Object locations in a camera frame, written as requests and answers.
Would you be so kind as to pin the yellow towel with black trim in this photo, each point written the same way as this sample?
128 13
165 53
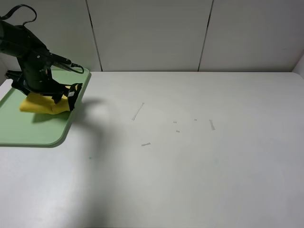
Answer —
39 104

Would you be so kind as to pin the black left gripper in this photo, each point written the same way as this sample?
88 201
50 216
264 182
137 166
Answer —
36 76

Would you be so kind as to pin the light green tray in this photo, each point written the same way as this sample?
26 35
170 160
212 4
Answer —
29 129

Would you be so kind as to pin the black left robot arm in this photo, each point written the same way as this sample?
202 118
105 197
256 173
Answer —
17 41

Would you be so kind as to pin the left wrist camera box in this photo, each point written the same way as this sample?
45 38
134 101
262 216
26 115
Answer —
60 62

